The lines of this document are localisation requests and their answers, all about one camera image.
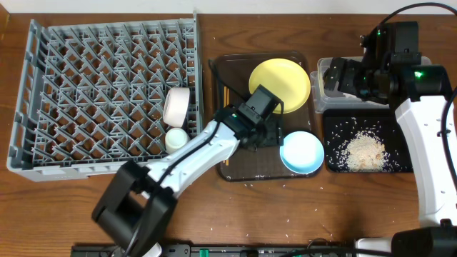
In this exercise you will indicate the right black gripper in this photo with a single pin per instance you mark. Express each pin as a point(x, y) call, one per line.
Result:
point(350, 68)

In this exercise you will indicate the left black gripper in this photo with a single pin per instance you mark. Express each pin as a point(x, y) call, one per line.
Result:
point(266, 135)

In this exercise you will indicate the light blue bowl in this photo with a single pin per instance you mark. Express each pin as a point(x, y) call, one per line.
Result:
point(302, 153)

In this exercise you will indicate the yellow round plate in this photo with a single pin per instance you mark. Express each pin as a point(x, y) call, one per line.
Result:
point(285, 79)

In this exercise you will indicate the white paper cup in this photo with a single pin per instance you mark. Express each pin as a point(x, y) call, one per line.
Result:
point(175, 139)

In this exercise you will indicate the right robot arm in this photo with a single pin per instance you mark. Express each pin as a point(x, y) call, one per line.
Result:
point(391, 73)

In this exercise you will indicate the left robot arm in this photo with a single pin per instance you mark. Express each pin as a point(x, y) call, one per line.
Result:
point(138, 204)

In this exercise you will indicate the pile of rice waste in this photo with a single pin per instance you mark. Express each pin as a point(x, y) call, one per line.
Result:
point(364, 153)

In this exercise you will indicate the clear plastic bin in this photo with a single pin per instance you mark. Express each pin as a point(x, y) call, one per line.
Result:
point(323, 100)

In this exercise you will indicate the left wooden chopstick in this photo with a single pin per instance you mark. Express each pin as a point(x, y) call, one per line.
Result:
point(225, 95)

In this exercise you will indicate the black rectangular tray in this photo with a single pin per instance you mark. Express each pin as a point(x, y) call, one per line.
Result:
point(364, 121)

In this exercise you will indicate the grey plastic dish rack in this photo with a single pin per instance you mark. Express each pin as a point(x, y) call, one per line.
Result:
point(92, 96)

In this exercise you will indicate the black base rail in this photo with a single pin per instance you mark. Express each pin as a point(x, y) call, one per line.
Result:
point(186, 250)

